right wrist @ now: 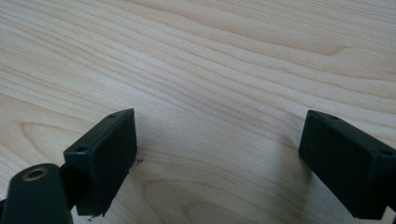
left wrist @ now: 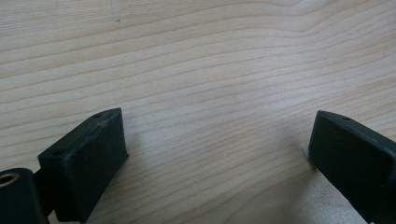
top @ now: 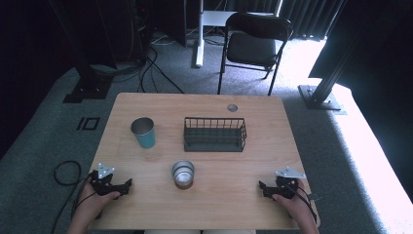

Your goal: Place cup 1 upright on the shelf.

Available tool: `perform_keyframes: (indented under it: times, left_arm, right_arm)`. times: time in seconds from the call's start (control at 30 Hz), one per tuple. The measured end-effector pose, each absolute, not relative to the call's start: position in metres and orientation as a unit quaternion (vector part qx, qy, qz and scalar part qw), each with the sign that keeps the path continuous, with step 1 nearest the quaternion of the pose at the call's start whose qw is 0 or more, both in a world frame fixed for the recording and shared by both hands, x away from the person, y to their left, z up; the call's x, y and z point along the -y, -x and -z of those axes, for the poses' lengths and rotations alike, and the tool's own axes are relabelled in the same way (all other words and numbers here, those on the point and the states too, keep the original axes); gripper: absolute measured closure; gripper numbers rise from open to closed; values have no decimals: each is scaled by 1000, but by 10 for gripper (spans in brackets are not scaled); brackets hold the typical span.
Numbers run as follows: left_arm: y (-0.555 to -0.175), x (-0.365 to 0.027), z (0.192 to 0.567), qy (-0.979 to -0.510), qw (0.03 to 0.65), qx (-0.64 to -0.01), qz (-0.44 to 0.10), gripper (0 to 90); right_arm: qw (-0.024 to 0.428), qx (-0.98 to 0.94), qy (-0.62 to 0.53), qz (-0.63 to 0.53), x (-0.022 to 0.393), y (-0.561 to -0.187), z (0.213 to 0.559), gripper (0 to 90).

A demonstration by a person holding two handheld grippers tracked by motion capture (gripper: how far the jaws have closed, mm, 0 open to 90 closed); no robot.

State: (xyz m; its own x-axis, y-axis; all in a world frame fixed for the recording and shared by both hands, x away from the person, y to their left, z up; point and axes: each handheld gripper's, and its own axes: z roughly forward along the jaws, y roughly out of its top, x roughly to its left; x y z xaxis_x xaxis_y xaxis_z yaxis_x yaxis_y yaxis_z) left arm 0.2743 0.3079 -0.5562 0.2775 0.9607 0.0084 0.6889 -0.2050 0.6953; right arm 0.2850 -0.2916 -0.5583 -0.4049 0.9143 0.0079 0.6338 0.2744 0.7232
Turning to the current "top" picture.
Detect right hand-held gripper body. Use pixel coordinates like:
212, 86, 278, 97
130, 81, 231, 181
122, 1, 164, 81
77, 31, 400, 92
272, 166, 308, 200

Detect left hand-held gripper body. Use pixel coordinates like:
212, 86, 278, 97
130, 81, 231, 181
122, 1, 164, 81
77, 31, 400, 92
89, 162, 125, 198

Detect person's left hand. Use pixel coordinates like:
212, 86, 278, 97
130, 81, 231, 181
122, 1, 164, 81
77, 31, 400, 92
76, 183, 122, 226

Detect person's right hand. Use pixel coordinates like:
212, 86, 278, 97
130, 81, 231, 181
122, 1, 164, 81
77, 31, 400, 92
272, 180, 314, 226

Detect teal metal cup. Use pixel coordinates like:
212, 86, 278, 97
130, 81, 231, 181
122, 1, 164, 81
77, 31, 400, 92
130, 116, 157, 150

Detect black metal stand with foot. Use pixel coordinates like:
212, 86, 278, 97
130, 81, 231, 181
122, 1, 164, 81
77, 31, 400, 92
297, 28, 361, 112

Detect black folding chair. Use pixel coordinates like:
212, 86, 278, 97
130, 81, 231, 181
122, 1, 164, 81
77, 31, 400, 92
216, 11, 294, 98

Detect dark curtain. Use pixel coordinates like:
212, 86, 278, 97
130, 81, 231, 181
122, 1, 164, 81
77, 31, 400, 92
279, 0, 346, 41

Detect right hand-held gripper cable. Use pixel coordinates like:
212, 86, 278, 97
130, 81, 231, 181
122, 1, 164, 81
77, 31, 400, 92
285, 184, 321, 225

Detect hand-held gripper cable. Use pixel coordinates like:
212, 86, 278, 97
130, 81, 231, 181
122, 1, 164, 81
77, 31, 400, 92
285, 184, 321, 225
50, 160, 98, 234

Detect left hand-held gripper cable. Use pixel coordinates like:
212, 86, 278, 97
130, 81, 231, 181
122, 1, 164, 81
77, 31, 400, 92
50, 160, 98, 234

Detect black wire basket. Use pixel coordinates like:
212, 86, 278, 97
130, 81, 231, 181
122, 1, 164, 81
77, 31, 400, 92
183, 116, 247, 153

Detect black stand with base plate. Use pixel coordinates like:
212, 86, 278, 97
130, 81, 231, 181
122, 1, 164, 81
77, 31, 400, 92
48, 0, 115, 105

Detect black floor cables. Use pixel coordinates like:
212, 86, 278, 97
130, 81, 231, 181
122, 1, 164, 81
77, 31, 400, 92
91, 28, 186, 96

